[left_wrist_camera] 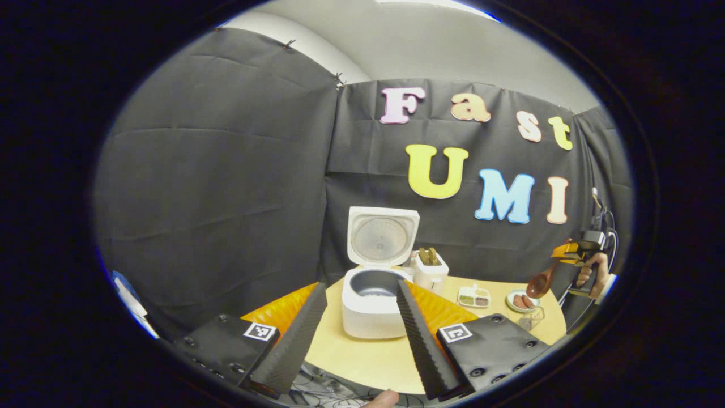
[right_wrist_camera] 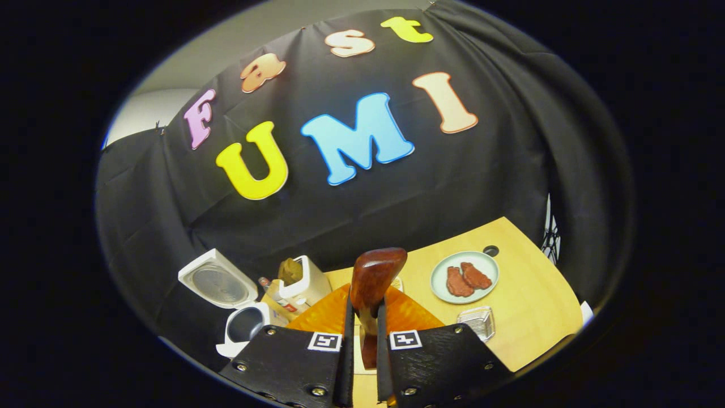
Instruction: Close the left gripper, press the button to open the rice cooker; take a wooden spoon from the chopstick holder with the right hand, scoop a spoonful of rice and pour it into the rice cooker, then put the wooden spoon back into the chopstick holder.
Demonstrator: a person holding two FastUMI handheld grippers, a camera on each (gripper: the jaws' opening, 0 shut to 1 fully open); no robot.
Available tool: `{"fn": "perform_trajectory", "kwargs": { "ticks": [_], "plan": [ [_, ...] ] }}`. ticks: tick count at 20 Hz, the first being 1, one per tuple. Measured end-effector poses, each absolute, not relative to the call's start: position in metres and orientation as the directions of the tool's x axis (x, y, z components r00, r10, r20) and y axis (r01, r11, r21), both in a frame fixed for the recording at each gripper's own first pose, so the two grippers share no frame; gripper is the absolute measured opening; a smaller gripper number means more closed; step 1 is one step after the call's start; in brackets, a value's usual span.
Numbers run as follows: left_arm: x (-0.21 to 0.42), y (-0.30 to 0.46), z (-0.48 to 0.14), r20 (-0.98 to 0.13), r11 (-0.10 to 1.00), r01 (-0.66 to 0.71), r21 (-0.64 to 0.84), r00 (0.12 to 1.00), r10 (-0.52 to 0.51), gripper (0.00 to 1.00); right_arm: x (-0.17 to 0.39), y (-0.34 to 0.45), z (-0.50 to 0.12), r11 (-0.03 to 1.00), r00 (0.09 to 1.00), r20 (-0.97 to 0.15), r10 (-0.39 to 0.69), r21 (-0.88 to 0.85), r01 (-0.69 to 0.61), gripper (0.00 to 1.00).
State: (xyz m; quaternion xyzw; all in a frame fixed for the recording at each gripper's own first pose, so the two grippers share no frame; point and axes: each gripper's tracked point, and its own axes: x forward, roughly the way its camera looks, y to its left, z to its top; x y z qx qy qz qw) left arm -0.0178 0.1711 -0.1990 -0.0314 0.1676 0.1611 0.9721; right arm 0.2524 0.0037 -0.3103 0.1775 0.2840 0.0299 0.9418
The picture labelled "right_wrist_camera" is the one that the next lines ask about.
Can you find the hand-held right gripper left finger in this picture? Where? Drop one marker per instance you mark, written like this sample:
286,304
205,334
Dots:
347,362

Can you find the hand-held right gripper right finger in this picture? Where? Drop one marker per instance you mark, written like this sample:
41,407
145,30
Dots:
383,368

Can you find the brown wooden spoon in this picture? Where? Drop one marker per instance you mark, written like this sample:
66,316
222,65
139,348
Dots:
374,275

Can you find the clear chopstick holder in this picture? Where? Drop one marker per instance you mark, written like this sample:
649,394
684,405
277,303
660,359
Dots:
477,323

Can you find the white rice cooker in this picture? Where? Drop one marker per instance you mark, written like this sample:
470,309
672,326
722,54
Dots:
218,283

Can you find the white toaster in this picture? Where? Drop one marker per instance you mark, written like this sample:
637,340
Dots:
311,286

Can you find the clear bottle red label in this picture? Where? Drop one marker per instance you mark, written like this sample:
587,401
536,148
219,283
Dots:
280,300

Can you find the pale green plate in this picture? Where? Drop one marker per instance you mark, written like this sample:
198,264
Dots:
439,283

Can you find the brown bread slice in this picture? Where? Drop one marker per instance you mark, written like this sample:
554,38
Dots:
290,271

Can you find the grey inner pot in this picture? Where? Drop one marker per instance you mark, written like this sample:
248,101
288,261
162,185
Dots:
246,323

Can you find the white paper box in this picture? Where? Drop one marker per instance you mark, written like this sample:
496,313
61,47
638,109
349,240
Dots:
587,313

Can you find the black backdrop cloth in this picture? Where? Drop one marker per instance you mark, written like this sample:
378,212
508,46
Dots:
481,181

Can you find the metal tripod stand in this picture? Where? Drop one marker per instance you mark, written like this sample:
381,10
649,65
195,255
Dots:
550,232

